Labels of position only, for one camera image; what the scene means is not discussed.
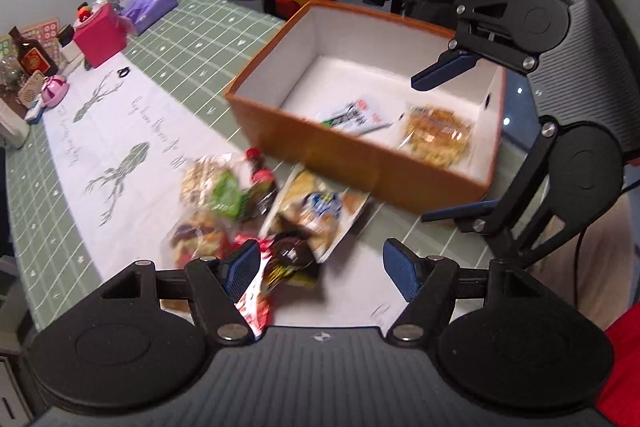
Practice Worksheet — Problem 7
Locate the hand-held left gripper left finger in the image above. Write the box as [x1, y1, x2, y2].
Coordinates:
[100, 238, 263, 344]

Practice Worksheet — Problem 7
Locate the patterned card box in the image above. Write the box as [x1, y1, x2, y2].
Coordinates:
[22, 18, 62, 52]

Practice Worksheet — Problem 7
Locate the orange cardboard box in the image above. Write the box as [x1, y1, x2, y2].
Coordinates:
[223, 0, 508, 215]

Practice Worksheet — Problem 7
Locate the pink round container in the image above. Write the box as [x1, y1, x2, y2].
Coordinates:
[41, 74, 68, 108]

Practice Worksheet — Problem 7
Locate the golden cracker packet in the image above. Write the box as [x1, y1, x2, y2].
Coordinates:
[397, 103, 475, 168]

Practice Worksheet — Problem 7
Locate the black cable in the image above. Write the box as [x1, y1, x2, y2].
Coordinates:
[572, 187, 636, 308]

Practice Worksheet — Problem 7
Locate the dark red snack packet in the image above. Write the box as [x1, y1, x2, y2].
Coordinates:
[239, 148, 278, 223]

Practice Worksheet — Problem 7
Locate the clear packet of nuts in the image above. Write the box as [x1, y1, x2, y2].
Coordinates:
[181, 154, 236, 212]

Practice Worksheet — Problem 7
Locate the clear packet of dried fruit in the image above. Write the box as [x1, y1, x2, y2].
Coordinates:
[160, 209, 238, 270]

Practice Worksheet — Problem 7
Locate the green checked tablecloth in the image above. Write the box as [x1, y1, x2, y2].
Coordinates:
[2, 0, 506, 343]

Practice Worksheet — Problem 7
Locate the beige cloth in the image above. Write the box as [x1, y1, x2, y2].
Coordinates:
[537, 194, 636, 330]

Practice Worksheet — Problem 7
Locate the white plastic object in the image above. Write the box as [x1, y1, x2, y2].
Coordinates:
[0, 99, 31, 150]

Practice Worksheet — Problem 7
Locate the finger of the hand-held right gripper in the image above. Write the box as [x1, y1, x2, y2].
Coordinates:
[421, 117, 561, 265]
[410, 0, 543, 92]

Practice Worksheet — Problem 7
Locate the brown glass bottle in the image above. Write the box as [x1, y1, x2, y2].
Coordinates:
[7, 26, 60, 78]

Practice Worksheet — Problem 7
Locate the pink box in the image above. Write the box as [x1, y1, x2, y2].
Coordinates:
[73, 3, 133, 68]

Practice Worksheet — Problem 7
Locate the white and black snack packet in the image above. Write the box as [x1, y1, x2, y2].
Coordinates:
[315, 94, 406, 136]

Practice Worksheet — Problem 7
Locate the red cloth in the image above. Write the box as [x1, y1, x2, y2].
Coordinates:
[602, 307, 640, 427]

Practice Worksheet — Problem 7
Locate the purple tissue pack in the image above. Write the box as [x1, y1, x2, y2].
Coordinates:
[120, 0, 178, 35]

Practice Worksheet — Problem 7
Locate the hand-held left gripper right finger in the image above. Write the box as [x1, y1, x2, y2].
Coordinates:
[382, 238, 543, 343]

